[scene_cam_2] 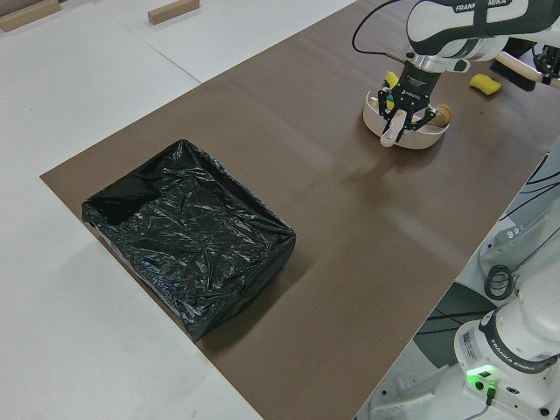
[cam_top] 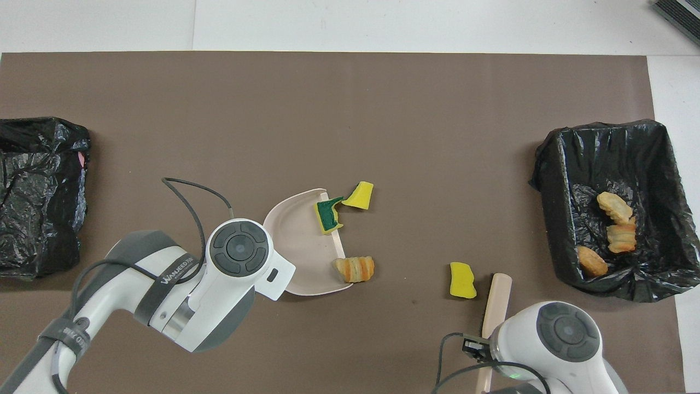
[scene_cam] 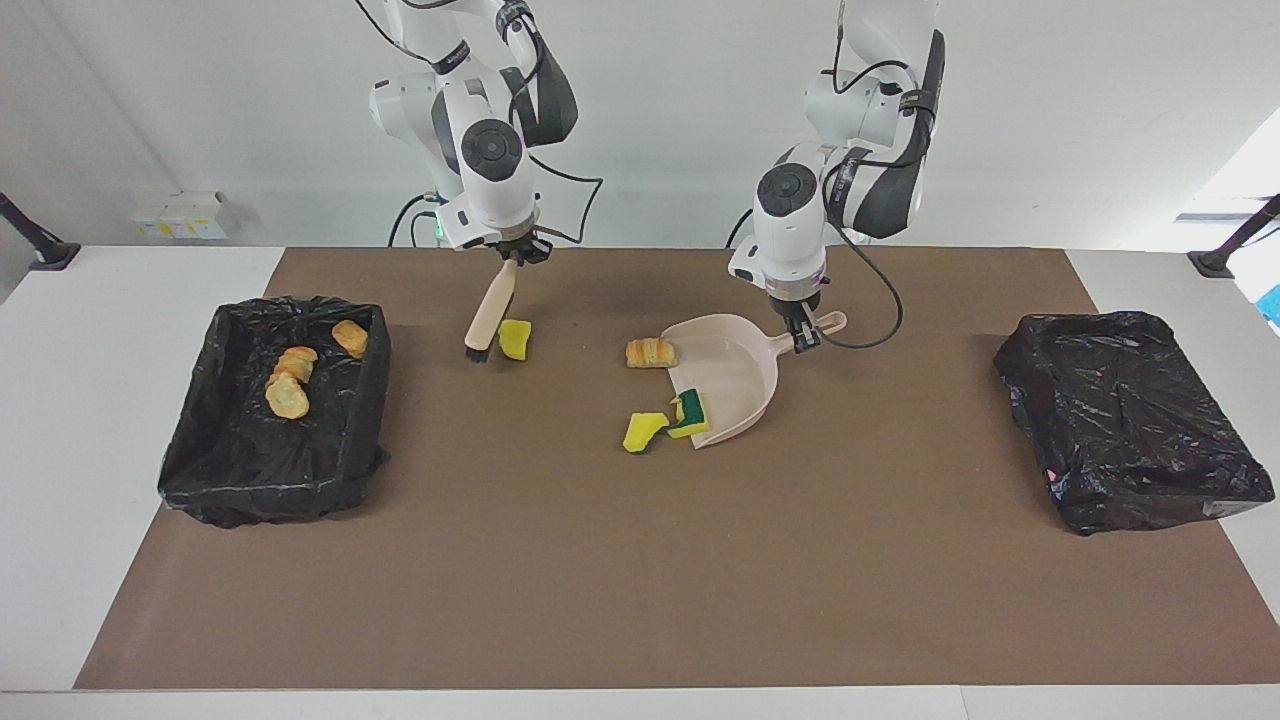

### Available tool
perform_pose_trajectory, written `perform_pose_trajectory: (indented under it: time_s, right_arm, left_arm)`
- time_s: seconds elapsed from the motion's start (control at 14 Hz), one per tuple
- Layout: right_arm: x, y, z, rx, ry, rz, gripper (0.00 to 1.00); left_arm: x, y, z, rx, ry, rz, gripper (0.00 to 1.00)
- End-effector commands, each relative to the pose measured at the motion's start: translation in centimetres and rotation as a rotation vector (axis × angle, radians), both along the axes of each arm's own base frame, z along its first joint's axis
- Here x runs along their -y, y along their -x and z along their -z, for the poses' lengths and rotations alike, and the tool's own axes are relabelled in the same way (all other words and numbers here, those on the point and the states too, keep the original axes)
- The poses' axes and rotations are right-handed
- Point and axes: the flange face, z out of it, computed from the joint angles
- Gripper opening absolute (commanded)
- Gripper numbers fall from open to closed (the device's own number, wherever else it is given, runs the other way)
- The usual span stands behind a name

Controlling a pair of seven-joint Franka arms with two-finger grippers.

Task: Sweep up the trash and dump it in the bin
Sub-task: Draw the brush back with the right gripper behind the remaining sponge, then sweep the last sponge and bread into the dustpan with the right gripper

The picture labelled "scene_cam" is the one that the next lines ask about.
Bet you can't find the beige hand brush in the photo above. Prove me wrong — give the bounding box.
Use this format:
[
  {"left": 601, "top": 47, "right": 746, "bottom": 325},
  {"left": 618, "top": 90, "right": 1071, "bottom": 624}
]
[{"left": 464, "top": 258, "right": 521, "bottom": 363}]

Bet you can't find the beige plastic dustpan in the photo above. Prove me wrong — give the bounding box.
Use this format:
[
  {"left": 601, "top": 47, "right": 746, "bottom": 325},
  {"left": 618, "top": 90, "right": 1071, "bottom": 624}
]
[{"left": 660, "top": 311, "right": 849, "bottom": 450}]

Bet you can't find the pale yellow bread piece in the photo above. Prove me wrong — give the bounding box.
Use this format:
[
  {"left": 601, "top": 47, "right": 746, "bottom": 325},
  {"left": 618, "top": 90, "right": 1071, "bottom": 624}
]
[{"left": 264, "top": 375, "right": 311, "bottom": 420}]

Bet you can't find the bin with black bag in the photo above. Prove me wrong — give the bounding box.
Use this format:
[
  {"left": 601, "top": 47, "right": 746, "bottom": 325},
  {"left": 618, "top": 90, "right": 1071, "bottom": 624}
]
[
  {"left": 993, "top": 311, "right": 1277, "bottom": 537},
  {"left": 157, "top": 295, "right": 392, "bottom": 529}
]

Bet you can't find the white labelled box cluster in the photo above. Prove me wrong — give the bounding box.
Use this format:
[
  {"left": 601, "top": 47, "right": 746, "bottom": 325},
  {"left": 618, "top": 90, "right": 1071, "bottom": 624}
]
[{"left": 130, "top": 190, "right": 233, "bottom": 241}]

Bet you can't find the brown table mat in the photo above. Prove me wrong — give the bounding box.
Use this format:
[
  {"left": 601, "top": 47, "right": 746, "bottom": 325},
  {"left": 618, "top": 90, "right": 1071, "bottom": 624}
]
[{"left": 75, "top": 247, "right": 1280, "bottom": 691}]

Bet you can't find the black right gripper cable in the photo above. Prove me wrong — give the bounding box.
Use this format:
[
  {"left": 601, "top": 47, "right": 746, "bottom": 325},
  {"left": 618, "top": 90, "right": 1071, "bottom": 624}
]
[{"left": 520, "top": 150, "right": 604, "bottom": 246}]

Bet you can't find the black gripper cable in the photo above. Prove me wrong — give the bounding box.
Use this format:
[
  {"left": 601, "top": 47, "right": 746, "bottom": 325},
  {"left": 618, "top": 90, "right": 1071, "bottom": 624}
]
[
  {"left": 520, "top": 150, "right": 604, "bottom": 246},
  {"left": 815, "top": 60, "right": 936, "bottom": 351}
]

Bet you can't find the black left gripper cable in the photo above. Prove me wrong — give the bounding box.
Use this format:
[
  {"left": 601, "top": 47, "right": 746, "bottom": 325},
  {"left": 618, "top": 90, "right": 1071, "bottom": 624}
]
[{"left": 815, "top": 60, "right": 936, "bottom": 351}]

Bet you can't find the black camera stand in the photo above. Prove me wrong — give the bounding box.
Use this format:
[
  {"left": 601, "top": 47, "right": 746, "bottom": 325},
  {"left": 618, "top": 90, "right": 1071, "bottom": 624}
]
[
  {"left": 1188, "top": 195, "right": 1280, "bottom": 279},
  {"left": 0, "top": 192, "right": 81, "bottom": 271}
]

